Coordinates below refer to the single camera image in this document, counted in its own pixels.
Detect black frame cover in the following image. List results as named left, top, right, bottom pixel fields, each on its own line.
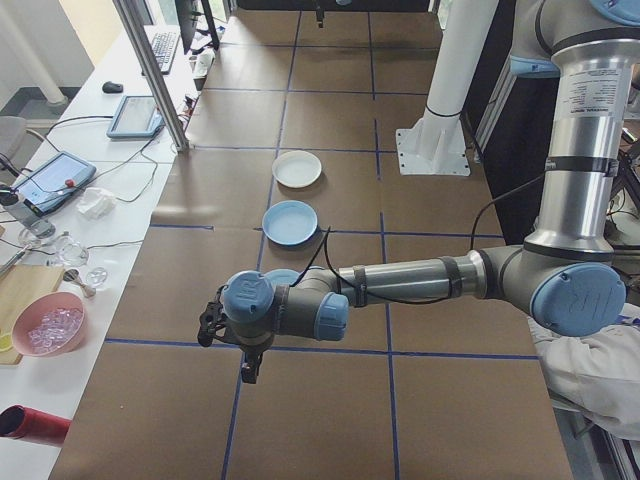
left=478, top=69, right=557, bottom=247

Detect red cylinder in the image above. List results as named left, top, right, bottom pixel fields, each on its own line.
left=0, top=404, right=74, bottom=449

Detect crumpled white tissue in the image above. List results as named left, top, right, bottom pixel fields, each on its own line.
left=75, top=187, right=118, bottom=221

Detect black box with white label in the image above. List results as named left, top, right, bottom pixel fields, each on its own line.
left=191, top=47, right=218, bottom=93

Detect aluminium profile post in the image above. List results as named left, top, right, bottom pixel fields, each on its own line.
left=112, top=0, right=192, bottom=154

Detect pink bowl with clear cubes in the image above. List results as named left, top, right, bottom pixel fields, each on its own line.
left=11, top=292, right=89, bottom=357

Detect person in white coat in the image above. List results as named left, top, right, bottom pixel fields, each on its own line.
left=527, top=303, right=640, bottom=442

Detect clear glass bottle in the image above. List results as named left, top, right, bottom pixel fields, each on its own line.
left=0, top=183, right=57, bottom=239

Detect white pedestal column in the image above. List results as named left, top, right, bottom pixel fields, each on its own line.
left=394, top=0, right=501, bottom=177

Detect metal measuring spoon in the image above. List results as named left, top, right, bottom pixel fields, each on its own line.
left=64, top=268, right=97, bottom=299

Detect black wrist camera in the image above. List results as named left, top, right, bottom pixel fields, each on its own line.
left=196, top=284, right=227, bottom=349

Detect black keyboard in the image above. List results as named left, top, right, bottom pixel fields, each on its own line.
left=141, top=31, right=182, bottom=77

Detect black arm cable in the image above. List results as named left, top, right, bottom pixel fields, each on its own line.
left=289, top=169, right=551, bottom=306

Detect clear glass lid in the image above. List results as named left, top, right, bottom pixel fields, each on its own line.
left=46, top=233, right=91, bottom=269

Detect blue teach pendant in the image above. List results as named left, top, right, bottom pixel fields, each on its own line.
left=106, top=94, right=166, bottom=141
left=11, top=150, right=98, bottom=218

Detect white plate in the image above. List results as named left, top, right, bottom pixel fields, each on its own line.
left=272, top=149, right=323, bottom=189

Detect small clear glass dish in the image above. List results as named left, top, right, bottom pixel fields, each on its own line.
left=84, top=267, right=111, bottom=292

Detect light blue plate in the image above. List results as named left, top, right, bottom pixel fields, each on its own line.
left=264, top=268, right=301, bottom=289
left=262, top=199, right=319, bottom=247

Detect grey chair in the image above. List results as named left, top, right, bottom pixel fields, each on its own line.
left=0, top=114, right=32, bottom=177

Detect wooden cutting board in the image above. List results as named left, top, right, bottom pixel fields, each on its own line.
left=0, top=264, right=67, bottom=366

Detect aluminium frame bar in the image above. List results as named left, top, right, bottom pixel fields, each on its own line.
left=473, top=53, right=519, bottom=157

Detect black computer monitor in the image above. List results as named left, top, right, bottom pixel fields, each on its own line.
left=175, top=0, right=222, bottom=56

